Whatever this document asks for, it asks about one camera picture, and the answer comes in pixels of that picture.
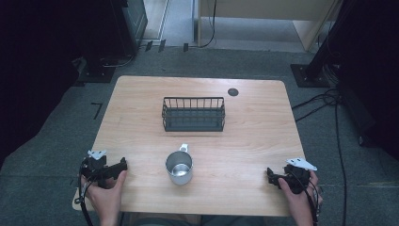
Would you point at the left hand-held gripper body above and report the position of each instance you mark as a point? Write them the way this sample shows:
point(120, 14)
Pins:
point(95, 168)

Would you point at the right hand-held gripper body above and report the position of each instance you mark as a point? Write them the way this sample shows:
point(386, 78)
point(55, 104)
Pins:
point(298, 179)

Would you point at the silver metal cup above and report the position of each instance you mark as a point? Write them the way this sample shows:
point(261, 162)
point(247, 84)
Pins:
point(179, 168)

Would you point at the person's right hand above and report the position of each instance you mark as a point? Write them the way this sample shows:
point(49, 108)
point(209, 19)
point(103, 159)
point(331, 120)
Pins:
point(299, 201)

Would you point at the person's left hand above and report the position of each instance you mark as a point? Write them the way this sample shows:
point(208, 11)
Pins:
point(106, 196)

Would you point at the person's legs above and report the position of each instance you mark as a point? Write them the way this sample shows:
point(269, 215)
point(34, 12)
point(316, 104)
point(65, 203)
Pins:
point(194, 221)

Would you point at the black round table grommet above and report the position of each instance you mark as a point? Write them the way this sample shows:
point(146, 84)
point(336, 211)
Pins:
point(233, 92)

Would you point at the black metal stand with base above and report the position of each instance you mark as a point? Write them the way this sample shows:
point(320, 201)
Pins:
point(97, 70)
point(313, 73)

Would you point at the dark cabinet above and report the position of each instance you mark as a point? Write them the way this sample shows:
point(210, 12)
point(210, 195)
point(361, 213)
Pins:
point(131, 25)

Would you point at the light wooden furniture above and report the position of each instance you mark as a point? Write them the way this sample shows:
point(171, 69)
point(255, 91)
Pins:
point(269, 9)

